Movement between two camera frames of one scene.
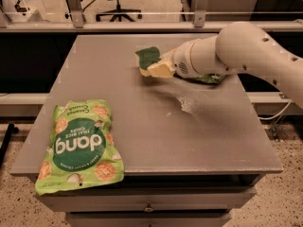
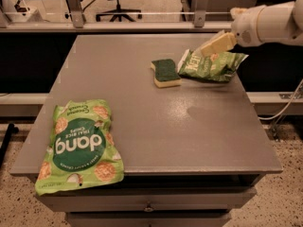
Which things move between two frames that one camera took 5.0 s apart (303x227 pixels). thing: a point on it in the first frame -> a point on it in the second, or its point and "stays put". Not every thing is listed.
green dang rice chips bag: [82, 150] stays put
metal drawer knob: [149, 208] stays put
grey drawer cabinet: [191, 152] stays put
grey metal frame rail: [77, 23] stays put
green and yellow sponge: [147, 57] -> [166, 73]
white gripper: [182, 61] -> [247, 26]
